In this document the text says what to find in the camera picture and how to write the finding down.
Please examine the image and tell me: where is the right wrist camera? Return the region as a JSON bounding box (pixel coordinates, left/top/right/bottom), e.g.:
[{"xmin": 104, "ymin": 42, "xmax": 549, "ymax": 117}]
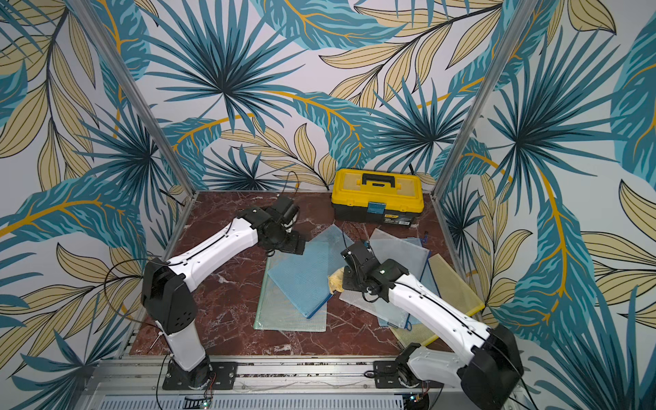
[{"xmin": 341, "ymin": 242, "xmax": 380, "ymax": 274}]

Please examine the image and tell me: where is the green-edged mesh document bag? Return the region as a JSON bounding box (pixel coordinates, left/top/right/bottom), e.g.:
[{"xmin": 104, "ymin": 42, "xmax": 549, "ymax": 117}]
[{"xmin": 254, "ymin": 254, "xmax": 327, "ymax": 332}]

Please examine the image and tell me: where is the yellow black toolbox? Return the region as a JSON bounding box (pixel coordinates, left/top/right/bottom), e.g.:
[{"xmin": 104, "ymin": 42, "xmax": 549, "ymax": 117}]
[{"xmin": 331, "ymin": 168, "xmax": 425, "ymax": 227}]

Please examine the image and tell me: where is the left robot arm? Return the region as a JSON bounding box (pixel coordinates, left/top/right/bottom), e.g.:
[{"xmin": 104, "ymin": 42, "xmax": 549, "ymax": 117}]
[{"xmin": 142, "ymin": 196, "xmax": 305, "ymax": 380}]

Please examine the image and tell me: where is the cream wiping cloth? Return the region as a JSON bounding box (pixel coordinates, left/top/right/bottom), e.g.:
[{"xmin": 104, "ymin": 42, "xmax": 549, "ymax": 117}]
[{"xmin": 328, "ymin": 266, "xmax": 345, "ymax": 294}]

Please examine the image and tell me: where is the aluminium front rail frame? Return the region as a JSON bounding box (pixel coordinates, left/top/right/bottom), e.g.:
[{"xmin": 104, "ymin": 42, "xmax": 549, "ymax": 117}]
[{"xmin": 76, "ymin": 355, "xmax": 474, "ymax": 409}]

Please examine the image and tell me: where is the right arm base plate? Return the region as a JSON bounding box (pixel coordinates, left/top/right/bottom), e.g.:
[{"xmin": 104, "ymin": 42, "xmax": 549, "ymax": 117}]
[{"xmin": 364, "ymin": 360, "xmax": 443, "ymax": 389}]

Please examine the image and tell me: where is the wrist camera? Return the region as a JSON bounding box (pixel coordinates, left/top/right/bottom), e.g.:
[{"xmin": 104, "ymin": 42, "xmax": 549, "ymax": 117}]
[
  {"xmin": 341, "ymin": 242, "xmax": 380, "ymax": 274},
  {"xmin": 265, "ymin": 196, "xmax": 299, "ymax": 231}
]

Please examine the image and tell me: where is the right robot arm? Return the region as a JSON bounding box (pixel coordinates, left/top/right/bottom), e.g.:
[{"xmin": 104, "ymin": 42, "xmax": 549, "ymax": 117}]
[{"xmin": 328, "ymin": 260, "xmax": 524, "ymax": 409}]

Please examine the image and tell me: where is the white blue-edged mesh document bag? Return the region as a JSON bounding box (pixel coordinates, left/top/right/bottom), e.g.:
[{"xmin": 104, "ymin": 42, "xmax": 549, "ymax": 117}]
[{"xmin": 340, "ymin": 229, "xmax": 429, "ymax": 329}]

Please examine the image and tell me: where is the light blue mesh document bag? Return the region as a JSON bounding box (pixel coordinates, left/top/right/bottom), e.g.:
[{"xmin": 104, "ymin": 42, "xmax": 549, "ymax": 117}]
[{"xmin": 268, "ymin": 225, "xmax": 354, "ymax": 319}]

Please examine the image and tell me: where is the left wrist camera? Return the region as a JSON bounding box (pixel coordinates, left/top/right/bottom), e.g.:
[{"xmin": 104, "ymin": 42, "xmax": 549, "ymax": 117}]
[{"xmin": 265, "ymin": 196, "xmax": 299, "ymax": 231}]

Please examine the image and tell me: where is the yellow mesh document bag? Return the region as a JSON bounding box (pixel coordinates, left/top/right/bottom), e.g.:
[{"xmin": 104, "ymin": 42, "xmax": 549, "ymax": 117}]
[{"xmin": 391, "ymin": 255, "xmax": 485, "ymax": 348}]

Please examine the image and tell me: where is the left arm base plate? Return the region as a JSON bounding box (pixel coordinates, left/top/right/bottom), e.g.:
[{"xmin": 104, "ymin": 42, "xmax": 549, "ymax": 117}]
[{"xmin": 162, "ymin": 360, "xmax": 237, "ymax": 391}]

